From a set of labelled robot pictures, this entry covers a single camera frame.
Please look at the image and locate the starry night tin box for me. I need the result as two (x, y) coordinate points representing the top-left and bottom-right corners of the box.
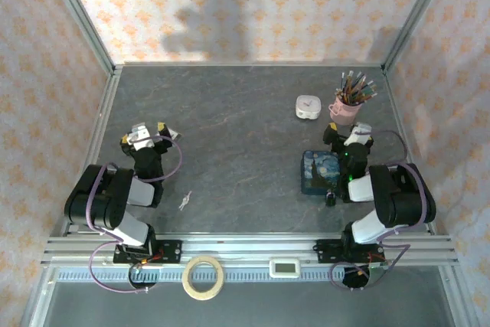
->
(300, 149), (342, 198)

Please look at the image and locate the pink pencil cup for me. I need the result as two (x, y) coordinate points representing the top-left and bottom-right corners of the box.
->
(328, 95), (363, 126)

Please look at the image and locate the small white clock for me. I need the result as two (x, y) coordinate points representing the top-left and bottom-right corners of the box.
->
(295, 93), (322, 122)

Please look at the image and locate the beige masking tape roll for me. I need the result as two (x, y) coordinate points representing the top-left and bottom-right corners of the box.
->
(181, 255), (226, 302)

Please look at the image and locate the green circuit board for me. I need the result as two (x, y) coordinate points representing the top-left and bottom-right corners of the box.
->
(366, 260), (391, 286)

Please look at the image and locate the white digital display device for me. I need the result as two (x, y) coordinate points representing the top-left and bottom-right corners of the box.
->
(268, 257), (301, 279)

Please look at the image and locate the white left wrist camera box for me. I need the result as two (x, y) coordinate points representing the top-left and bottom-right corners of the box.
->
(128, 123), (154, 151)

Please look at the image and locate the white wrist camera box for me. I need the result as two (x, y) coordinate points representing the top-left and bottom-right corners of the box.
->
(343, 122), (373, 148)
(128, 123), (154, 151)

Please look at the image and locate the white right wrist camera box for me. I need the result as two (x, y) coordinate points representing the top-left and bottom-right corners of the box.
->
(343, 122), (373, 148)

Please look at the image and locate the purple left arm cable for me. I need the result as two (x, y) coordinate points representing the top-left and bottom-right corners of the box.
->
(87, 135), (184, 294)

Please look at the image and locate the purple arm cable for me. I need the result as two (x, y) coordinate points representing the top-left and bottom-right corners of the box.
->
(330, 129), (428, 292)
(87, 135), (184, 294)

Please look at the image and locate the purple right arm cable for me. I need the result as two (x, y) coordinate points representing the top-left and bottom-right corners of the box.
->
(330, 129), (428, 292)

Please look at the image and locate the aluminium side table rail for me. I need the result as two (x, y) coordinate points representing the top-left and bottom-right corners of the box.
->
(47, 66), (124, 242)

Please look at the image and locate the small wired connector board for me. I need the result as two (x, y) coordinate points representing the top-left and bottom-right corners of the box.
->
(129, 259), (155, 277)

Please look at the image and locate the aluminium rear table rail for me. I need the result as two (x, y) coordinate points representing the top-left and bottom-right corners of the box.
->
(113, 60), (387, 71)

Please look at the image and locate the wide aluminium base rail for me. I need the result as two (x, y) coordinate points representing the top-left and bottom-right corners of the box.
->
(40, 231), (459, 267)

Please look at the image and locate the aluminium upright frame post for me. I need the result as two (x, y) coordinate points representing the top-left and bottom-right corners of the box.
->
(381, 0), (457, 72)
(41, 0), (116, 76)

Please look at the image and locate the grey slotted cable duct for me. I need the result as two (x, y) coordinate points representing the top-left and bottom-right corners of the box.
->
(55, 267), (371, 283)

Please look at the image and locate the aluminium lower frame bar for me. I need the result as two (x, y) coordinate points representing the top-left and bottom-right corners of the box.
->
(19, 265), (59, 327)
(437, 265), (472, 327)

